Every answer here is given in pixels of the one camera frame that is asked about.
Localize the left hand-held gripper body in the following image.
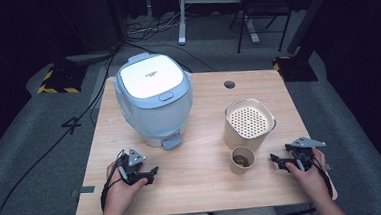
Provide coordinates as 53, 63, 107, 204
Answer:
115, 147, 148, 187

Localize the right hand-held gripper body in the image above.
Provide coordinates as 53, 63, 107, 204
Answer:
283, 134, 329, 175

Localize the brown paper cup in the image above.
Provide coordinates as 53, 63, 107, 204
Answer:
228, 145, 258, 176

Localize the beige container with perforated strainer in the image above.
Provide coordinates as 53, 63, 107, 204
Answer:
220, 96, 278, 155

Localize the light blue rice cooker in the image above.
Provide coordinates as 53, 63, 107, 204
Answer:
111, 49, 197, 154

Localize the person's right hand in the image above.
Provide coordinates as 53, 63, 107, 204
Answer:
283, 146, 333, 204

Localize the person's left hand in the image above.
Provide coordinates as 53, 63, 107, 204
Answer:
100, 159, 151, 215

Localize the yellow-black striped stand base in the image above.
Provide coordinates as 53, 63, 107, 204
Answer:
35, 61, 90, 97
271, 53, 319, 84

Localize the black slanted stand pole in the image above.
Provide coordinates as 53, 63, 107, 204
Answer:
283, 0, 340, 56

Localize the black chair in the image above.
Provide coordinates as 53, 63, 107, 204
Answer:
227, 0, 297, 56

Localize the right hand-held gripper black cable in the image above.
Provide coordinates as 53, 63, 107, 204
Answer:
290, 148, 335, 200

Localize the hand-held gripper black cable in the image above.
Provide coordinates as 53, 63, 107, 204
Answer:
290, 148, 335, 200
96, 150, 130, 212

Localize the left hand-held gripper black cable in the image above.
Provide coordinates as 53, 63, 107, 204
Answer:
96, 150, 130, 212

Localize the long black floor cable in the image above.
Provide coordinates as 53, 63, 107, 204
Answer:
0, 41, 134, 215

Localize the thin black floor cable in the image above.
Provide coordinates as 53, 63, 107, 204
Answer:
123, 36, 218, 78

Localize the bundle of floor cables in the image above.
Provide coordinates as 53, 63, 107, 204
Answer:
125, 10, 190, 36

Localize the white desk frame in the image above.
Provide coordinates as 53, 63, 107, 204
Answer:
175, 0, 263, 50

